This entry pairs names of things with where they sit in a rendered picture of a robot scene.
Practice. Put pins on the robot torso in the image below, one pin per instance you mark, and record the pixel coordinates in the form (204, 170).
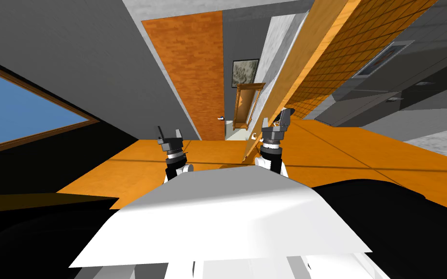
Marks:
(223, 217)

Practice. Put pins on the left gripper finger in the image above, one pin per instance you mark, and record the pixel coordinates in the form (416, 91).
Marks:
(161, 133)
(178, 134)

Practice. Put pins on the wooden framed mirror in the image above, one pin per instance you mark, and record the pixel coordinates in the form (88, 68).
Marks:
(248, 104)

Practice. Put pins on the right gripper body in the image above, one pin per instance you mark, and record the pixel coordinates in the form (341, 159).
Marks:
(273, 135)

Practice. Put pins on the black framed grey picture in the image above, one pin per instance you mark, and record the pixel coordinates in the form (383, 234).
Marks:
(245, 73)

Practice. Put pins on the blue window with wooden frame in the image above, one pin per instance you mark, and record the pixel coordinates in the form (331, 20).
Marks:
(10, 112)

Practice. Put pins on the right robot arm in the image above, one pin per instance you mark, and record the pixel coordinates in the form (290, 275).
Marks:
(272, 157)

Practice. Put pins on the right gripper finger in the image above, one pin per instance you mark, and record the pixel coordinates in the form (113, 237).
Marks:
(285, 119)
(265, 124)

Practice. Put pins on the light wooden door leaf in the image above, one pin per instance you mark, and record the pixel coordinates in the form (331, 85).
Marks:
(299, 58)

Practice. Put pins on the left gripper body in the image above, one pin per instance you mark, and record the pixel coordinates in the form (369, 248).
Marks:
(171, 145)

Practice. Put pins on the orange wooden door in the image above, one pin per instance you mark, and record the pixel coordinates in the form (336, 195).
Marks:
(196, 69)

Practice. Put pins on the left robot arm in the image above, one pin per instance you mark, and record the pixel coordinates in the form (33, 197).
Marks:
(175, 166)

